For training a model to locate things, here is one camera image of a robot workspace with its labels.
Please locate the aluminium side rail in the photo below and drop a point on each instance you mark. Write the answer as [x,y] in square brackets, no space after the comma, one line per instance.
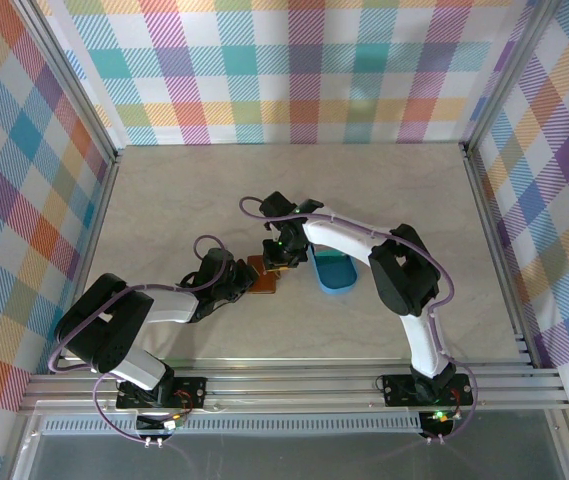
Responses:
[496,250]
[90,250]

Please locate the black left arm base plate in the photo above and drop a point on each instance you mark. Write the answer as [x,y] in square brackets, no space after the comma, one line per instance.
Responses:
[189,392]

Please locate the aluminium upright post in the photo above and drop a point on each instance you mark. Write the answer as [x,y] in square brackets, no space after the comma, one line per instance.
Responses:
[506,75]
[75,87]

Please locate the small connector board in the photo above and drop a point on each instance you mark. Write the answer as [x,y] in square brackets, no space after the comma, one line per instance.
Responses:
[439,416]
[174,424]

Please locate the blue plastic card tray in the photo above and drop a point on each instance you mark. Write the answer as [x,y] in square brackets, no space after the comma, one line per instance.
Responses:
[339,280]

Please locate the brown leather card holder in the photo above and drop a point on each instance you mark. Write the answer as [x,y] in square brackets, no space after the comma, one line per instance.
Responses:
[264,282]

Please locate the aluminium mounting rail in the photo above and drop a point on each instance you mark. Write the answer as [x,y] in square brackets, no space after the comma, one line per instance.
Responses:
[289,387]

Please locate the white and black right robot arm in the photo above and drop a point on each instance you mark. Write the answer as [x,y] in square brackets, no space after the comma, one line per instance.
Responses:
[424,345]

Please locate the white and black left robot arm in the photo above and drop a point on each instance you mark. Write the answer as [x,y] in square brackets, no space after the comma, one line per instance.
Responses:
[174,305]

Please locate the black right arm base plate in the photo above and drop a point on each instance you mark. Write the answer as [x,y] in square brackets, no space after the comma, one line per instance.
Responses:
[399,390]

